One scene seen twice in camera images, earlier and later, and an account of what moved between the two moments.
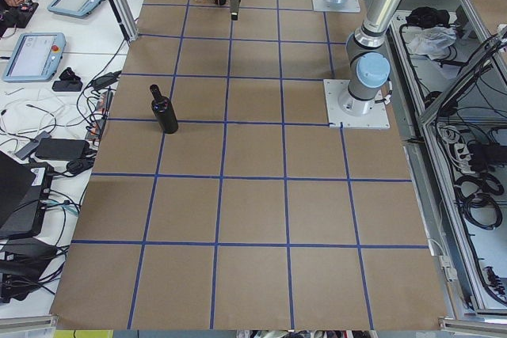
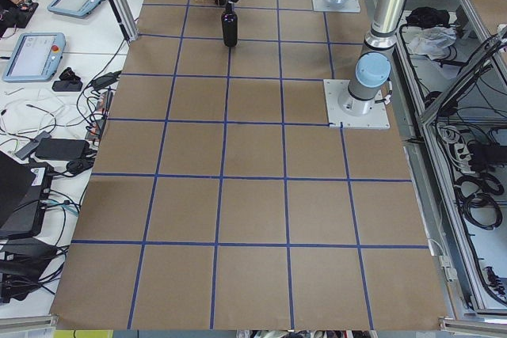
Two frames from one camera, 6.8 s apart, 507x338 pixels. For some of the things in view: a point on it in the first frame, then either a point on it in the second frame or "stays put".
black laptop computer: [24, 191] stays put
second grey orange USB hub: [104, 102] stays put
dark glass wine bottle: [163, 108] -> [230, 22]
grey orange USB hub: [96, 131] stays put
